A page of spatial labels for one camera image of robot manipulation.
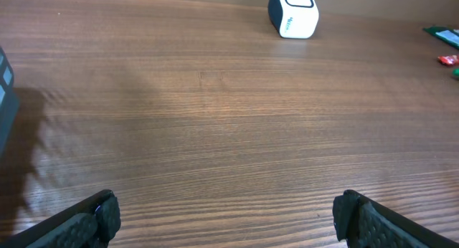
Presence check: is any red stick sachet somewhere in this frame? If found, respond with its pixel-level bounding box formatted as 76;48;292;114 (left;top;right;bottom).
437;55;459;66

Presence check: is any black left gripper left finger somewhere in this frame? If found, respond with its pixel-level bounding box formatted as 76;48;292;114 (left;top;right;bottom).
1;189;121;248

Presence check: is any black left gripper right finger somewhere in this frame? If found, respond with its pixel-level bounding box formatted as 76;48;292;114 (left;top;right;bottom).
332;189;458;248

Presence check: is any grey plastic shopping basket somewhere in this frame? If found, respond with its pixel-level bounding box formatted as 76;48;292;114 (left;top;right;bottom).
0;48;19;155

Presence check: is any green 3M gloves packet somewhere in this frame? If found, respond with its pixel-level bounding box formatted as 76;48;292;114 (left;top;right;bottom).
423;26;459;49

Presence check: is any white barcode scanner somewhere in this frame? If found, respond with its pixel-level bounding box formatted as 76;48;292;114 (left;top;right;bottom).
268;0;319;39

